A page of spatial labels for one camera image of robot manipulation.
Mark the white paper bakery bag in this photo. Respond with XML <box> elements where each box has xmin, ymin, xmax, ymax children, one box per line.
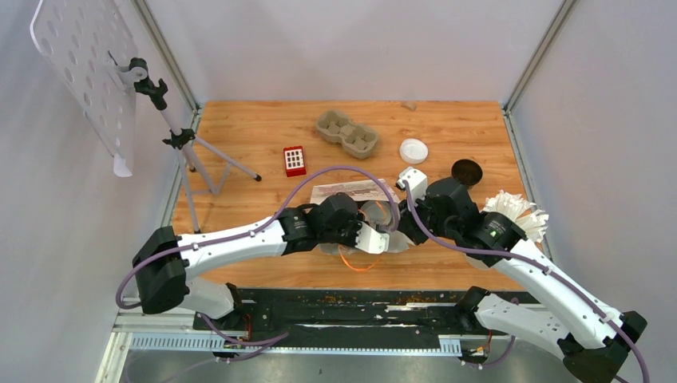
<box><xmin>310</xmin><ymin>180</ymin><xmax>395</xmax><ymax>272</ymax></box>

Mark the perforated white panel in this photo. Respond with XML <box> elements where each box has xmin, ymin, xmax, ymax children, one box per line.
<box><xmin>30</xmin><ymin>0</ymin><xmax>138</xmax><ymax>177</ymax></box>

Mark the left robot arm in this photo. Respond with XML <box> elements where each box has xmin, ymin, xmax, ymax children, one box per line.
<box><xmin>133</xmin><ymin>193</ymin><xmax>368</xmax><ymax>330</ymax></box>

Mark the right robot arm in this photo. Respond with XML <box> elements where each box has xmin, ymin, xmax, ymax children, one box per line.
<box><xmin>396</xmin><ymin>168</ymin><xmax>649</xmax><ymax>382</ymax></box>

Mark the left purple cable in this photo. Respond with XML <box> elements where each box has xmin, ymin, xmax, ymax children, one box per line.
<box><xmin>115</xmin><ymin>165</ymin><xmax>402</xmax><ymax>311</ymax></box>

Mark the cardboard cup carrier tray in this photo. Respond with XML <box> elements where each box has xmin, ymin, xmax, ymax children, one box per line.
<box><xmin>315</xmin><ymin>109</ymin><xmax>379</xmax><ymax>160</ymax></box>

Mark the stack of white lids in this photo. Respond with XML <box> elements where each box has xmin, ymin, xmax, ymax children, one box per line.
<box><xmin>399</xmin><ymin>138</ymin><xmax>429</xmax><ymax>164</ymax></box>

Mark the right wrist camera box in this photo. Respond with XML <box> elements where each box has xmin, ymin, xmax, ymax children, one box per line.
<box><xmin>395</xmin><ymin>166</ymin><xmax>428</xmax><ymax>200</ymax></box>

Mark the wrapped white straws bundle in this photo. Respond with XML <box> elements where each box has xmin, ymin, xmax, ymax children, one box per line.
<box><xmin>482</xmin><ymin>190</ymin><xmax>549</xmax><ymax>243</ymax></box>

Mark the red toy block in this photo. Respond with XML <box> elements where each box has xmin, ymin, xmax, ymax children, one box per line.
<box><xmin>283</xmin><ymin>146</ymin><xmax>307</xmax><ymax>177</ymax></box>

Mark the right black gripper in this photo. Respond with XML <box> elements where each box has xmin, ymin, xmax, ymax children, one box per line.
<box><xmin>395</xmin><ymin>190</ymin><xmax>458</xmax><ymax>247</ymax></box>

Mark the tripod stand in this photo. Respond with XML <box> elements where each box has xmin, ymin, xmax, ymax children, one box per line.
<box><xmin>113</xmin><ymin>57</ymin><xmax>262</xmax><ymax>234</ymax></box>

